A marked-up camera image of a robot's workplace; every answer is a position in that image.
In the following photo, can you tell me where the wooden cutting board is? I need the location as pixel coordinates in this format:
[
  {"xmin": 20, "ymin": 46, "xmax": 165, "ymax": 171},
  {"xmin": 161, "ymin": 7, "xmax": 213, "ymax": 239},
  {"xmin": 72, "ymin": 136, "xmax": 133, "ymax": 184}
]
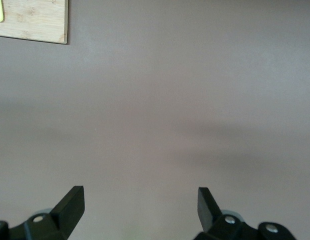
[{"xmin": 0, "ymin": 0, "xmax": 70, "ymax": 46}]

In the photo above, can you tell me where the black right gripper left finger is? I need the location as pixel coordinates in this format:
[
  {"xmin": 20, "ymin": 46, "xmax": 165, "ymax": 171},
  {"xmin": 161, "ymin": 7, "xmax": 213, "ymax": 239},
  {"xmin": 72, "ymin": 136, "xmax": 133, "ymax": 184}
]
[{"xmin": 8, "ymin": 185, "xmax": 85, "ymax": 240}]

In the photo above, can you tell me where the brown table cover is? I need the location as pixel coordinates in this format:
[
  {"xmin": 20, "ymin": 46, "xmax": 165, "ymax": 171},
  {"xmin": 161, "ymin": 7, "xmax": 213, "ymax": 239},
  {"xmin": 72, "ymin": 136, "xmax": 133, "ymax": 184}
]
[{"xmin": 0, "ymin": 0, "xmax": 310, "ymax": 240}]

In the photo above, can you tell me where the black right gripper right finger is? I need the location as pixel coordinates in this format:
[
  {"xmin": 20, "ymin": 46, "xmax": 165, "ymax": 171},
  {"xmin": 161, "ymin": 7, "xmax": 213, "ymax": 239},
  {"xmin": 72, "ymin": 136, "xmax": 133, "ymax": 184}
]
[{"xmin": 193, "ymin": 186, "xmax": 260, "ymax": 240}]

